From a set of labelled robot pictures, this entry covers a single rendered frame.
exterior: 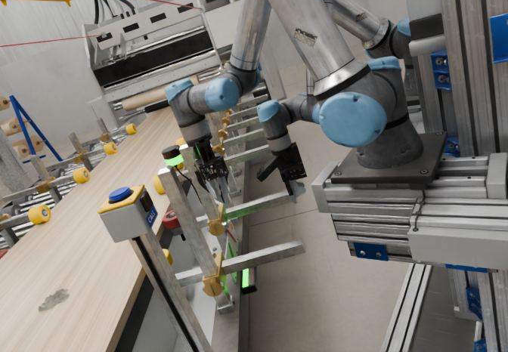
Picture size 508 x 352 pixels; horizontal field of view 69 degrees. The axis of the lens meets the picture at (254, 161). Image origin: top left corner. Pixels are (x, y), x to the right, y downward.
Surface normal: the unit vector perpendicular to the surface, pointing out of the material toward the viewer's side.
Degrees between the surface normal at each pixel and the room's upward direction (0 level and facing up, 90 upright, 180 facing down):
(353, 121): 97
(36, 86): 90
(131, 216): 90
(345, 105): 97
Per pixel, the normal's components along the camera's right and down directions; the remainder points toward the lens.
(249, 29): -0.18, 0.60
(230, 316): -0.31, -0.88
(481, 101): -0.52, 0.47
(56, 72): -0.06, 0.38
